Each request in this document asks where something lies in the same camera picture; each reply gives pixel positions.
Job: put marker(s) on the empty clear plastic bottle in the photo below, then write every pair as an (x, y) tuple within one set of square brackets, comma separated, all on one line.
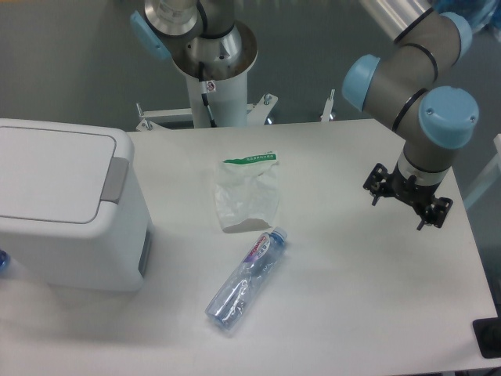
[(235, 296)]

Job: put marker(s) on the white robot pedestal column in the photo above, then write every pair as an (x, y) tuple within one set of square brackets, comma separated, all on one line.
[(223, 101)]

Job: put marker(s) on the black clamp at table edge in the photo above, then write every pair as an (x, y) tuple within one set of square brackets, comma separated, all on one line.
[(487, 333)]

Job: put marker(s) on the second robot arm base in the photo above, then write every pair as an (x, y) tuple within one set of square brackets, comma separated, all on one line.
[(203, 38)]

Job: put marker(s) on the white trash can body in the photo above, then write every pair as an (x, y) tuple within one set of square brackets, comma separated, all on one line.
[(109, 253)]

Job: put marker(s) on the white trash can lid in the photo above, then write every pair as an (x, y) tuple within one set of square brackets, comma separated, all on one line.
[(53, 176)]

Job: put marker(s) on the grey lid push button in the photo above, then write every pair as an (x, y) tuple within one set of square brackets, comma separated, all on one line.
[(115, 180)]

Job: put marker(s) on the blue bottle cap at left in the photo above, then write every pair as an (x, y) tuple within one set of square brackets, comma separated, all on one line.
[(4, 261)]

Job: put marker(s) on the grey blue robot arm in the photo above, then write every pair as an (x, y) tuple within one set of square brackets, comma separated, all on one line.
[(400, 93)]

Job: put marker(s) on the crumpled white plastic bag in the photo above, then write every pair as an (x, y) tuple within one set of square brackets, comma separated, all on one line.
[(246, 192)]

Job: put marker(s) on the white metal table frame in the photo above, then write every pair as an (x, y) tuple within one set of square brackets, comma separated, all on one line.
[(257, 114)]

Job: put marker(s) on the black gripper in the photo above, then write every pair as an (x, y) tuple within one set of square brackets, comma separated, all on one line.
[(431, 210)]

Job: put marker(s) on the white frame at right edge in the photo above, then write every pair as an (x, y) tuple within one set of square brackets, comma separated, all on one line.
[(485, 179)]

